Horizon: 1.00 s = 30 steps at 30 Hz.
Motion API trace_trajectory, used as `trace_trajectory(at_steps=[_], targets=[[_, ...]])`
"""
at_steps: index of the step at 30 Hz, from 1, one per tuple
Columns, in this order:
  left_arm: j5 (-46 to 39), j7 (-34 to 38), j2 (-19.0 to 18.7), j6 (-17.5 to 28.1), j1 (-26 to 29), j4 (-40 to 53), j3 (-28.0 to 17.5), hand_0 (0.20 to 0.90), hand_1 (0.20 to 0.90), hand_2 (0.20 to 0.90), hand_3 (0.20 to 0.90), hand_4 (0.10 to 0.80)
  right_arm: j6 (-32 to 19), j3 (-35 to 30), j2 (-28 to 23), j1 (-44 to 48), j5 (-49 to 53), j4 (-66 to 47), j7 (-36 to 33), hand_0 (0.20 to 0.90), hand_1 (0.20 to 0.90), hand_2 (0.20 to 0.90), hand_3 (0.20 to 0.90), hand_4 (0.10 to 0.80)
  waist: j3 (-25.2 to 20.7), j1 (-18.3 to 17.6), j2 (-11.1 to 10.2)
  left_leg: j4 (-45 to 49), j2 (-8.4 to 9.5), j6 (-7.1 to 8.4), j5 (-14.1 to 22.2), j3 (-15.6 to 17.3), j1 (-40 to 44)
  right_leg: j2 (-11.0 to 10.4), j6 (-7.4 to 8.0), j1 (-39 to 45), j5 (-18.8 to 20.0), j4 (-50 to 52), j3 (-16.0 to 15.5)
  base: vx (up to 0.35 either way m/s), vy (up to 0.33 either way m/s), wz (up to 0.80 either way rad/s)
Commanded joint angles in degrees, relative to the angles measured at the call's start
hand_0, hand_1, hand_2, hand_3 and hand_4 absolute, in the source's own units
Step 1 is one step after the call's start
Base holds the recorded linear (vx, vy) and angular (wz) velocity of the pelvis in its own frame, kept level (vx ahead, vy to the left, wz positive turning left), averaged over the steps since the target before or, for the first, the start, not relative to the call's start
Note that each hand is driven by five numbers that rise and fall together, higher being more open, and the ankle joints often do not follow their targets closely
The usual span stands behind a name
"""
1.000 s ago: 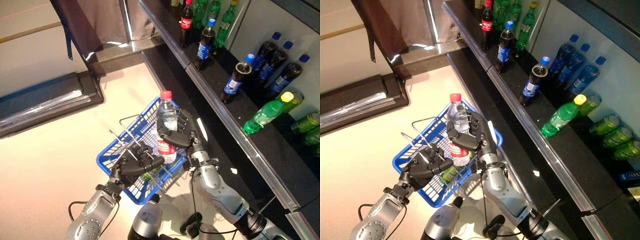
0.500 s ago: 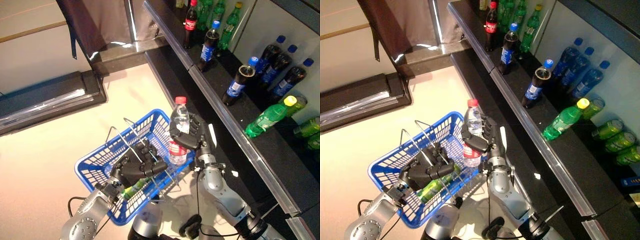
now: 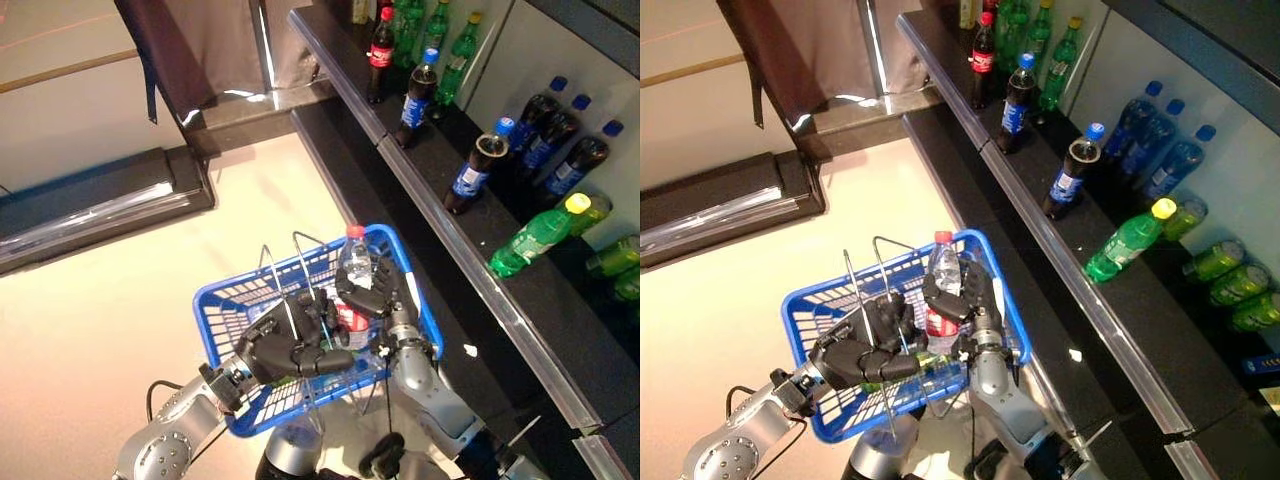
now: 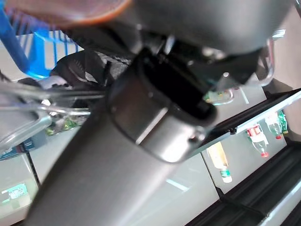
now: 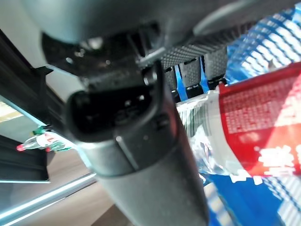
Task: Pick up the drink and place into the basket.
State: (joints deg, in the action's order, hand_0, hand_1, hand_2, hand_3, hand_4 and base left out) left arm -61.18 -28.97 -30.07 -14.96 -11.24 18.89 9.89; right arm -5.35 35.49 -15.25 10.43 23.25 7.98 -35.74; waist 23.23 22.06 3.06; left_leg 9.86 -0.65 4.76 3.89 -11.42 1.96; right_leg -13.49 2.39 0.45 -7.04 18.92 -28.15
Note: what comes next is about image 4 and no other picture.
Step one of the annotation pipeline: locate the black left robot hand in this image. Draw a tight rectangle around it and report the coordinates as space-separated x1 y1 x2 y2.
53 25 142 108

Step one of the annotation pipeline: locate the green Sprite bottle yellow cap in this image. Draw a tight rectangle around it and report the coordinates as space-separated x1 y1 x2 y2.
44 117 79 136

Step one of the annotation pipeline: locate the large yellow tea bottle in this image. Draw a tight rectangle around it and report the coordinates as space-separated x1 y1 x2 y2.
207 142 233 184

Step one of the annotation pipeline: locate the water bottle red label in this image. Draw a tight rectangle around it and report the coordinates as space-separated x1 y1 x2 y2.
265 114 283 140
246 124 270 158

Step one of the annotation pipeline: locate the green soda bottle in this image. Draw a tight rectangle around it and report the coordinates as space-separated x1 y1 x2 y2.
278 110 290 135

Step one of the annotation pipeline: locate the dark metal shelf board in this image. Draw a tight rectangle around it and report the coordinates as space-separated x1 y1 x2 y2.
188 88 301 158
185 145 301 226

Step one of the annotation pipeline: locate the blue plastic shopping basket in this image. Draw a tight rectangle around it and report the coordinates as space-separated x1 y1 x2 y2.
0 4 106 113

